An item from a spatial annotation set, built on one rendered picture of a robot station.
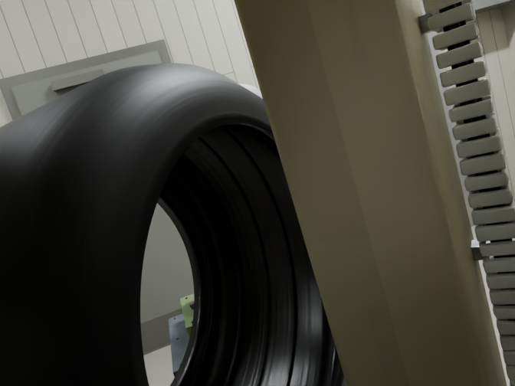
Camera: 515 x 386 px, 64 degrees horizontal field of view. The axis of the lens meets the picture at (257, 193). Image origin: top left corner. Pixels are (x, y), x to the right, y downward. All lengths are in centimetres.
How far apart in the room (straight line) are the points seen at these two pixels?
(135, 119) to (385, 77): 21
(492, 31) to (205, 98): 410
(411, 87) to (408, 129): 3
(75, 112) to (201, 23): 297
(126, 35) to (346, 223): 300
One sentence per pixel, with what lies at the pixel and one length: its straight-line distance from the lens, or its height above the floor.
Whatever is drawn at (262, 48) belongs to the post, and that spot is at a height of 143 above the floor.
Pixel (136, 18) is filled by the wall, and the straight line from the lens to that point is 331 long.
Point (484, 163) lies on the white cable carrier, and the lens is 41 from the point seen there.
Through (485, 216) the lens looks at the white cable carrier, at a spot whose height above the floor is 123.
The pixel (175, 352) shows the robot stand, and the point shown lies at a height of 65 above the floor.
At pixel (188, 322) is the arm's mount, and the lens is 166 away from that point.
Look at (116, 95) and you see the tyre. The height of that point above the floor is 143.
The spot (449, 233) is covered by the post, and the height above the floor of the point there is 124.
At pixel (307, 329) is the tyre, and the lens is 77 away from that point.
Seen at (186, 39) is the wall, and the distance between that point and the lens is 328.
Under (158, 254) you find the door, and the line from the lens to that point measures 318.
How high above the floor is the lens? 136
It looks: 9 degrees down
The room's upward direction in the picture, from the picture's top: 17 degrees counter-clockwise
